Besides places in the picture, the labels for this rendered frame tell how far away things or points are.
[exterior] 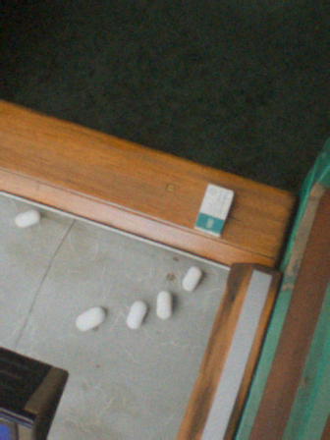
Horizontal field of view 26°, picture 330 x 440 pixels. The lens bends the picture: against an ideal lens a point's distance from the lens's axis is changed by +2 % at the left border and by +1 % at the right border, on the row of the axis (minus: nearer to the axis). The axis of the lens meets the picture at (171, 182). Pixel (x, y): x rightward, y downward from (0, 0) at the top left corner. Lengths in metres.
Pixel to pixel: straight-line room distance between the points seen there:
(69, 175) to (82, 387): 0.27
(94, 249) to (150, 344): 0.14
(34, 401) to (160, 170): 0.44
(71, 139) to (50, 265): 0.17
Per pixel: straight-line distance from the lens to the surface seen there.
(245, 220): 0.91
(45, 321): 0.94
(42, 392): 0.58
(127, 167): 0.93
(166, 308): 0.90
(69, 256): 0.94
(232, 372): 0.80
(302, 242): 0.80
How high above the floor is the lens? 1.66
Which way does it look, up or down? 75 degrees down
